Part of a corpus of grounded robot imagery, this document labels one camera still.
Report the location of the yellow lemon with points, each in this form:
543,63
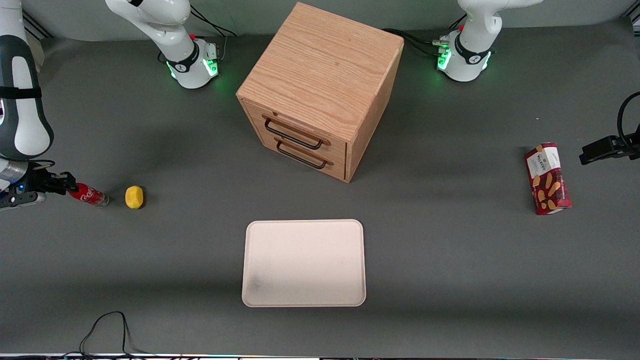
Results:
134,197

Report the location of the white rectangular tray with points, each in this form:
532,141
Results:
305,262

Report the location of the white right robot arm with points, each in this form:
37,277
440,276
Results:
185,65

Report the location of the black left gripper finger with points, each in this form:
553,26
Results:
600,149

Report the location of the wooden drawer cabinet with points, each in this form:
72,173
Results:
325,65

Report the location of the red tartan shortbread box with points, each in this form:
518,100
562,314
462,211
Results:
547,180

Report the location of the wooden drawer front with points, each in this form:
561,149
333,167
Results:
300,159
300,131

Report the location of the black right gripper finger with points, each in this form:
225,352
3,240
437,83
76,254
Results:
22,200
55,182

